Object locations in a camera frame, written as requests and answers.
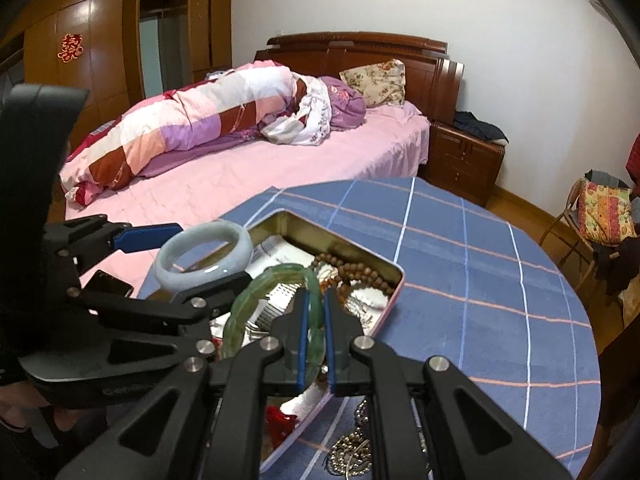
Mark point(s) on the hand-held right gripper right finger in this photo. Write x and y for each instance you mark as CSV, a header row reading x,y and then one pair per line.
x,y
329,350

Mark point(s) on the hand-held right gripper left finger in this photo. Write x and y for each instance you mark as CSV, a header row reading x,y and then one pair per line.
x,y
302,340

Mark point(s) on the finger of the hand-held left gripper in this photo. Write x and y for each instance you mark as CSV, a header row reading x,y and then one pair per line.
x,y
215,292
145,237

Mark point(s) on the green jade bangle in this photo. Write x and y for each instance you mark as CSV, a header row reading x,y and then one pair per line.
x,y
265,280

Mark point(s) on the white jade bangle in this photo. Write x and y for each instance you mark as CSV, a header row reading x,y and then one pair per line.
x,y
240,240

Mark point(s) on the wooden bead strand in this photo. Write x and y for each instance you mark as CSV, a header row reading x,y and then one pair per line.
x,y
350,272

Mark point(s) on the pink metal tin box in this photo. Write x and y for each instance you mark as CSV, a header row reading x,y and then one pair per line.
x,y
380,270

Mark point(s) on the black smartphone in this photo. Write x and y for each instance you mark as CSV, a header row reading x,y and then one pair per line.
x,y
107,285

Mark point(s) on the printed paper leaflet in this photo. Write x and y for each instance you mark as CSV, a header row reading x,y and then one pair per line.
x,y
280,252

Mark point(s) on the red knot tassel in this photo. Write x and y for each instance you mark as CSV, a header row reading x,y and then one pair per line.
x,y
280,420

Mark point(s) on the bed with pink sheet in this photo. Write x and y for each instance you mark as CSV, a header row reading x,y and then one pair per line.
x,y
225,185

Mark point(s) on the pink patchwork quilt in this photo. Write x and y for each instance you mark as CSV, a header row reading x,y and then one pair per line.
x,y
175,125

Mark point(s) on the red paper-cut decoration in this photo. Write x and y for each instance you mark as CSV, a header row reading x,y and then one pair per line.
x,y
71,48

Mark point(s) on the blue plaid tablecloth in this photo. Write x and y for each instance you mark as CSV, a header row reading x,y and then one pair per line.
x,y
475,285

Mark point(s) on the wooden wardrobe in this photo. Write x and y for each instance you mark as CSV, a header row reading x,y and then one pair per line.
x,y
100,25

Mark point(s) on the white floral cloth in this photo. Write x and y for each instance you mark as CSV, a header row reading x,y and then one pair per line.
x,y
310,115

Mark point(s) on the wooden nightstand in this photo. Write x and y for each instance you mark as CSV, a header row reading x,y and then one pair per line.
x,y
465,165

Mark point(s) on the purple blanket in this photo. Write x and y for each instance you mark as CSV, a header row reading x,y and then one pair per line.
x,y
347,105

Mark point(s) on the floral pillow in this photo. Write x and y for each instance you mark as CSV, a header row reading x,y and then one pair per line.
x,y
375,82

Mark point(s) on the wooden chair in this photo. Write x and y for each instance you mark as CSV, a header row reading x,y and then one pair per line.
x,y
565,230

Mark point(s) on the dark folded clothes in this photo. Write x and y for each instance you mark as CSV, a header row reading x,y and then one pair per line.
x,y
477,127

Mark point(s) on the wooden headboard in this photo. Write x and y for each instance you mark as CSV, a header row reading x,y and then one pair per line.
x,y
425,75

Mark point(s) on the dark garment on chair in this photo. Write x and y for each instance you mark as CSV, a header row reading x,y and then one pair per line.
x,y
620,265

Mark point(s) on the colourful patterned cushion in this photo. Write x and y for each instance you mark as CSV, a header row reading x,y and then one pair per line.
x,y
605,212

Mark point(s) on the red quilted jacket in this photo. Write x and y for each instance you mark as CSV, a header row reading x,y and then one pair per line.
x,y
634,157

